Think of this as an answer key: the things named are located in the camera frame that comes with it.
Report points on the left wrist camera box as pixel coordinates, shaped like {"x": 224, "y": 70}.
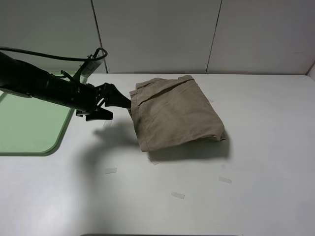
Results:
{"x": 88, "y": 67}

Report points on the green plastic tray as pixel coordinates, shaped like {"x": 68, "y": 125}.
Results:
{"x": 29, "y": 126}

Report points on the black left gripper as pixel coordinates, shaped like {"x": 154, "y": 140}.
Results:
{"x": 90, "y": 99}

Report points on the khaki shorts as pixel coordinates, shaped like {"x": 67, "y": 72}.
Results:
{"x": 171, "y": 112}

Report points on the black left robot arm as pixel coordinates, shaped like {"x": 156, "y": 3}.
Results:
{"x": 26, "y": 80}

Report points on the clear tape piece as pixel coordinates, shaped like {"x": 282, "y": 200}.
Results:
{"x": 153, "y": 161}
{"x": 107, "y": 123}
{"x": 226, "y": 180}
{"x": 110, "y": 170}
{"x": 178, "y": 195}

